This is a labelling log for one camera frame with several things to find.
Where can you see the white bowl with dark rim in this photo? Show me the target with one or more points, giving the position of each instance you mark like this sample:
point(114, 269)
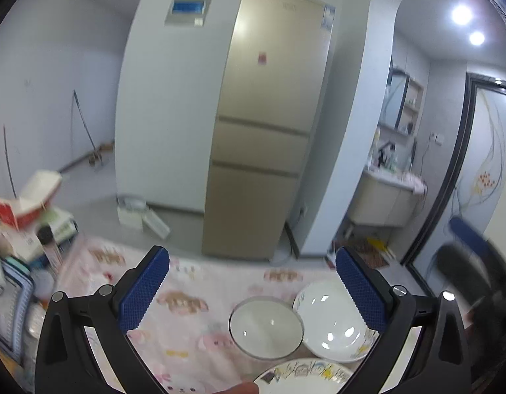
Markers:
point(266, 328)

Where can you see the white deep plate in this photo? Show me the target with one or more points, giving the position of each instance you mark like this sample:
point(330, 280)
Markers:
point(333, 327)

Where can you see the clutter pile of packages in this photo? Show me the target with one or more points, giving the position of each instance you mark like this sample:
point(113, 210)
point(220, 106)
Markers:
point(21, 255)

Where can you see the thin metal rod leaning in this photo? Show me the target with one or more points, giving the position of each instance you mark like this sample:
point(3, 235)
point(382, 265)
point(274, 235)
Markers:
point(93, 157)

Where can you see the dark framed glass door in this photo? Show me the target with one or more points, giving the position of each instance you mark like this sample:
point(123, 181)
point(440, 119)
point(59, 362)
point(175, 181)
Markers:
point(473, 182)

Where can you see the beige bathroom vanity cabinet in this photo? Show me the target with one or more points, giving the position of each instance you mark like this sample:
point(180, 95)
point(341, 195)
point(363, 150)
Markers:
point(380, 201)

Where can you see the person's left hand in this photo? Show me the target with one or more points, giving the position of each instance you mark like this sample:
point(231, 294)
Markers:
point(242, 388)

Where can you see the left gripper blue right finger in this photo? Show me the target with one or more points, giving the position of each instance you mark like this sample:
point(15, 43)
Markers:
point(368, 300)

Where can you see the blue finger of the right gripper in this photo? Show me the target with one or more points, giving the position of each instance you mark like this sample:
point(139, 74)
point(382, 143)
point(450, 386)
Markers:
point(475, 242)

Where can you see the black bathroom faucet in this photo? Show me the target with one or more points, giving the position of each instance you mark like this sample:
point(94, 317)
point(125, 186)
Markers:
point(386, 154)

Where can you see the white box on floor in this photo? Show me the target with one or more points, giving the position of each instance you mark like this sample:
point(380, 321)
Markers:
point(134, 212)

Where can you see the white plate with cartoon print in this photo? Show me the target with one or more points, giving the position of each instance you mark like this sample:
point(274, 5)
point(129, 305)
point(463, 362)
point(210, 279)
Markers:
point(304, 376)

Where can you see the pink cartoon tablecloth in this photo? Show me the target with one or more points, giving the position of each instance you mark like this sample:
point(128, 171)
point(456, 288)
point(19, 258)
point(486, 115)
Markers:
point(184, 336)

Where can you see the bathroom mirror cabinet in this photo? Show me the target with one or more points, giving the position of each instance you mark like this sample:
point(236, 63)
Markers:
point(402, 104)

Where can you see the pink towel on vanity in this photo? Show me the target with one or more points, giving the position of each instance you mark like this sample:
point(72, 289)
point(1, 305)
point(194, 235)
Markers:
point(414, 183)

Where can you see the gold three-door refrigerator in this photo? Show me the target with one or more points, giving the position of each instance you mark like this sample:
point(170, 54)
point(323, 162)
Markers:
point(272, 83)

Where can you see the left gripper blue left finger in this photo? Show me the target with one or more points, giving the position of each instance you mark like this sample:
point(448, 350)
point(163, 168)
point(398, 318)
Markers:
point(138, 287)

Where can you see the red and white cardboard box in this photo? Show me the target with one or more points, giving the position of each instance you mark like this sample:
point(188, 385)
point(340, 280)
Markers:
point(20, 212)

